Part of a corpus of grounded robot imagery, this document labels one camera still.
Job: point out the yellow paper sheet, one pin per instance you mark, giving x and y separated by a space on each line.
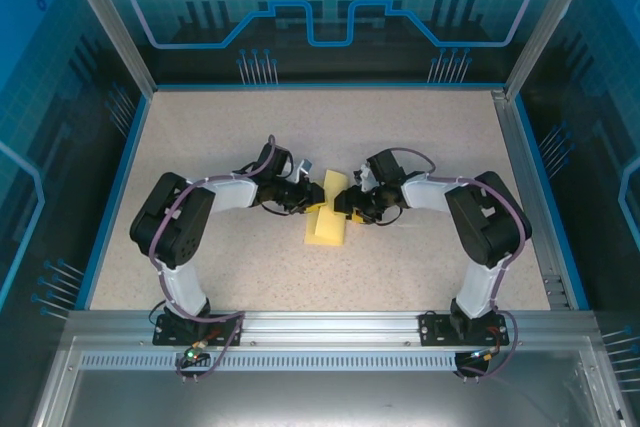
330 232

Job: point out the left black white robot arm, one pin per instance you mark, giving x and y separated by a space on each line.
170 227

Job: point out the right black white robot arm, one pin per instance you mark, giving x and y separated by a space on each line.
485 227

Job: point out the aluminium base beam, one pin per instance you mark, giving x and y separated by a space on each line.
330 327

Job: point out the metal tray panel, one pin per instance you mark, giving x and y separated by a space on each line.
320 402

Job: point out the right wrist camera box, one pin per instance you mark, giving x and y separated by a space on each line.
364 178

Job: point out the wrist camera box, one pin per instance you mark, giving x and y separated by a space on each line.
364 178
304 169

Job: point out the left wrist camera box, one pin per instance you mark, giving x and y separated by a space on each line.
304 169

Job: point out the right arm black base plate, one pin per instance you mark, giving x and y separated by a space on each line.
432 329

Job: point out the aluminium side rail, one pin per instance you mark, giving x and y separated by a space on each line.
517 147

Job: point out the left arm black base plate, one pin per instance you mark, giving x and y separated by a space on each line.
167 334

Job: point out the right aluminium frame post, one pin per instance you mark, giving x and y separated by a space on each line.
542 22

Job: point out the aluminium frame post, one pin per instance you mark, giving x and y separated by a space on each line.
115 22
542 22

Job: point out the left aluminium frame post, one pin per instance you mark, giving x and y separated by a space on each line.
115 22

